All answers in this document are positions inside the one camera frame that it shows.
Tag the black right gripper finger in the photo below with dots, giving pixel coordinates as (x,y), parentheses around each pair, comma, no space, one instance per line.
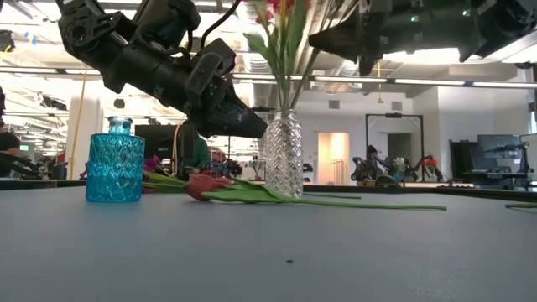
(344,35)

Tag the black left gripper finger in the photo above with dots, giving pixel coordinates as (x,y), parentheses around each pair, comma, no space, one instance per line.
(239,126)

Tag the red tulip stem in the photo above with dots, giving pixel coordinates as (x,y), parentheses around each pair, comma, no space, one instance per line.
(223,181)
(199,186)

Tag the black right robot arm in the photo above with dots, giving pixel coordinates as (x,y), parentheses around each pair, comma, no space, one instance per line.
(512,21)

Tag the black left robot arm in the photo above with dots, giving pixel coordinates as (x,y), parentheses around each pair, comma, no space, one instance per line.
(126,54)

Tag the black background robot arm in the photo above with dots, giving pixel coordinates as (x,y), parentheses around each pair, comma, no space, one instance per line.
(21,161)
(365,170)

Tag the background green flower vase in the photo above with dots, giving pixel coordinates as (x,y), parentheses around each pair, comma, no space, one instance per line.
(257,165)

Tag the clear glass vase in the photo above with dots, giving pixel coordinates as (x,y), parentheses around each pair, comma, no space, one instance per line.
(283,159)

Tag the blue glass vase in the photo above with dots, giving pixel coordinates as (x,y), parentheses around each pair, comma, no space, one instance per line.
(115,168)

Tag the background red flower vase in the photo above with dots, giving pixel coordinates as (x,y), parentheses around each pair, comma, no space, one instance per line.
(431,162)

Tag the background white flower vase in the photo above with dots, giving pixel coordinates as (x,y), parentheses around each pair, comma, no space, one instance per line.
(398,164)

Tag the person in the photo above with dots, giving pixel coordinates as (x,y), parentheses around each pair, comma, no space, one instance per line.
(202,156)
(8,144)
(372,150)

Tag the long ceiling light bar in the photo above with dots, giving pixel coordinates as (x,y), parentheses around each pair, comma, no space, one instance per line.
(428,81)

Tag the black background monitor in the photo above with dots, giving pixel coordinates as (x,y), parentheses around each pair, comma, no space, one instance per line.
(155,142)

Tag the dark background screen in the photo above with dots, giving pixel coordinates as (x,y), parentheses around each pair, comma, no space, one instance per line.
(499,142)

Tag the silver ventilation duct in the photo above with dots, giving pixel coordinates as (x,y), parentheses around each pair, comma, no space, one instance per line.
(256,69)

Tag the black background stand frame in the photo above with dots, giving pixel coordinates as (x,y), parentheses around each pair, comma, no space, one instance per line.
(394,115)

